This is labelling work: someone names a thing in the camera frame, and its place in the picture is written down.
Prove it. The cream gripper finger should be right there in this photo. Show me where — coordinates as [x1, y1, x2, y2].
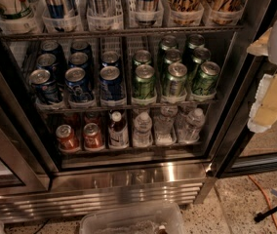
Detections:
[247, 74, 277, 134]
[247, 28, 272, 57]

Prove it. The blue pepsi can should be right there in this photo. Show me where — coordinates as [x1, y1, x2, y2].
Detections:
[99, 66, 124, 101]
[40, 40, 65, 61]
[101, 51, 121, 68]
[68, 52, 91, 70]
[29, 69, 62, 104]
[36, 53, 64, 84]
[70, 40, 92, 56]
[65, 67, 94, 102]

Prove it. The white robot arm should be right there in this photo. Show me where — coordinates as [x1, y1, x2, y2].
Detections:
[247, 20, 277, 133]

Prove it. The green can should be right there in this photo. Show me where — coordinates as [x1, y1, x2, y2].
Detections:
[188, 47, 211, 80]
[134, 64, 155, 99]
[184, 34, 205, 55]
[191, 61, 220, 96]
[162, 62, 187, 97]
[132, 50, 152, 66]
[158, 35, 178, 59]
[163, 49, 181, 65]

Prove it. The green can back right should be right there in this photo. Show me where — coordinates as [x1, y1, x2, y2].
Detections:
[184, 34, 205, 55]

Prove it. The green can front right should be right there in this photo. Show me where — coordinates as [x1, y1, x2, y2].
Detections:
[191, 61, 220, 96]

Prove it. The fridge sliding door right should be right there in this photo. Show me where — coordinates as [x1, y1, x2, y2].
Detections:
[211, 0, 277, 178]

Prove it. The green can front middle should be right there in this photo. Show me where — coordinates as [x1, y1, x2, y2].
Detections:
[162, 62, 187, 97]

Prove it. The green can back middle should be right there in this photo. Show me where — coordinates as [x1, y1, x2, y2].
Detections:
[158, 35, 178, 59]

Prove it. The clear water bottle middle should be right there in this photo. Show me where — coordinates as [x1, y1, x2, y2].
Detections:
[154, 105, 178, 145]

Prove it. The clear water bottle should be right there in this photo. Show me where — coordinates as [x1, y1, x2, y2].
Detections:
[133, 112, 152, 147]
[176, 107, 205, 143]
[154, 105, 178, 145]

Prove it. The green can front left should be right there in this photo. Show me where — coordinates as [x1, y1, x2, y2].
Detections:
[134, 64, 155, 99]

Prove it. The steel fridge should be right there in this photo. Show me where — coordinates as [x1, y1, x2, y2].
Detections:
[0, 0, 277, 224]

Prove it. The red soda can right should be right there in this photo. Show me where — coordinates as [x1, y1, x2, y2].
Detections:
[83, 123, 103, 150]

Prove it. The red soda can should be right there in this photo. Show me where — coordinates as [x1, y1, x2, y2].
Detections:
[83, 123, 103, 150]
[56, 124, 80, 152]

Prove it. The red soda can left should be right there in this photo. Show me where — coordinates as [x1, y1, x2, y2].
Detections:
[56, 124, 80, 152]

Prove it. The fridge glass door left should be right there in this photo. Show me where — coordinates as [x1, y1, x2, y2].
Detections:
[0, 72, 50, 197]

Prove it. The clear water bottle right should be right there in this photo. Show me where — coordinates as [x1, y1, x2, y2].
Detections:
[176, 107, 205, 143]

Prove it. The black stand leg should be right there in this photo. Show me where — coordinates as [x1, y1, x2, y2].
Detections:
[254, 206, 277, 222]

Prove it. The clear water bottle left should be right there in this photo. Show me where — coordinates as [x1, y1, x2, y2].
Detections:
[133, 112, 152, 147]

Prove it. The clear plastic bin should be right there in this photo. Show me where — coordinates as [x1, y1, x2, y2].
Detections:
[79, 202, 186, 234]

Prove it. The orange cable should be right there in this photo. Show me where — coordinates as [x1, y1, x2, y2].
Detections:
[247, 175, 277, 234]

